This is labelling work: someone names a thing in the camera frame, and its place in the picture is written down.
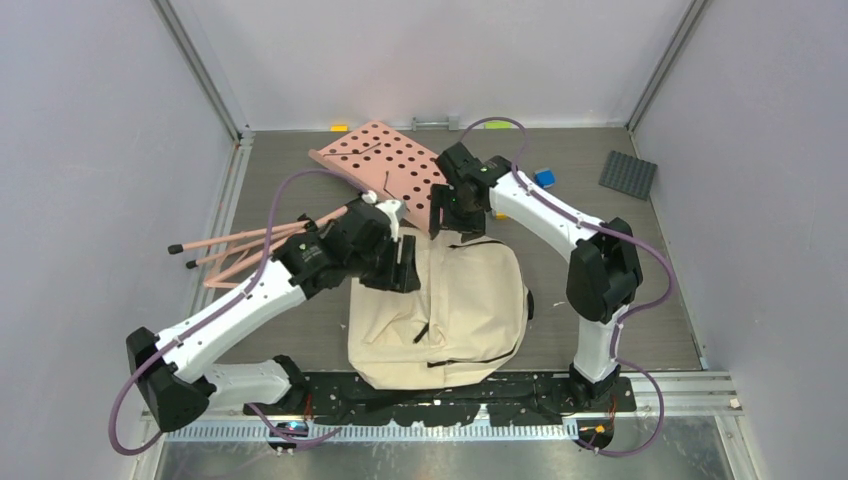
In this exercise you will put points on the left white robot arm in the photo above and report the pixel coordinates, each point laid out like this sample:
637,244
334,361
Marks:
177,371

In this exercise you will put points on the pink music stand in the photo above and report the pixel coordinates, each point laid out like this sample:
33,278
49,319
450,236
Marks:
376,155

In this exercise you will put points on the cream canvas backpack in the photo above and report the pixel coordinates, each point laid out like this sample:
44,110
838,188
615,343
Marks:
467,319

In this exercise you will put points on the dark grey studded plate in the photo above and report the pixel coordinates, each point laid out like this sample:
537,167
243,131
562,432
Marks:
628,174

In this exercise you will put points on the blue eraser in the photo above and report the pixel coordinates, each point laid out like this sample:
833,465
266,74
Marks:
544,178

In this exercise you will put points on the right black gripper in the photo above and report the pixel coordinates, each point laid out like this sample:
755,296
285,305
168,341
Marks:
437,201

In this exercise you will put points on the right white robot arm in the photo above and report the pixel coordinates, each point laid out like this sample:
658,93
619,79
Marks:
603,269

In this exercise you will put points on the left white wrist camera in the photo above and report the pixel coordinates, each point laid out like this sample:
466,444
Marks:
395,210

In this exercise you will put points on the metal wall bracket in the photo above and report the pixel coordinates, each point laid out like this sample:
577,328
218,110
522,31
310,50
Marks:
449,123

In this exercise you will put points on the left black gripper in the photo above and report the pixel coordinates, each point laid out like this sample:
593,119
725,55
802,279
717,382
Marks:
401,277

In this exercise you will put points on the green tape piece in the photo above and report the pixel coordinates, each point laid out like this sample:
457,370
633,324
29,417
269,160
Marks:
498,124

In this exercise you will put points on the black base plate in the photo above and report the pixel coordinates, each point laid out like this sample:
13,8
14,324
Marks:
521,398

